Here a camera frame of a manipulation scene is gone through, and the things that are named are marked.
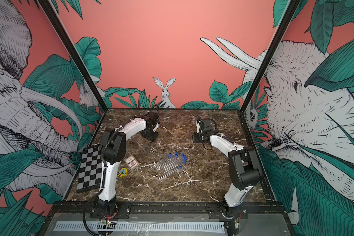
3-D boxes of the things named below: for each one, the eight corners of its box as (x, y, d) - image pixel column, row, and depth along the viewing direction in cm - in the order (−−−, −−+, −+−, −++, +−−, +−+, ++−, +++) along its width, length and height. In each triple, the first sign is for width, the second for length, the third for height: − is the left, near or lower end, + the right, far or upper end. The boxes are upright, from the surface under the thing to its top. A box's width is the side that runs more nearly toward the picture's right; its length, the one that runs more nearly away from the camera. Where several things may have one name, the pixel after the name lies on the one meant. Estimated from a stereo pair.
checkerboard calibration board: (79, 193, 81) (75, 192, 78) (84, 151, 98) (82, 149, 95) (101, 187, 83) (98, 185, 81) (103, 147, 100) (101, 144, 97)
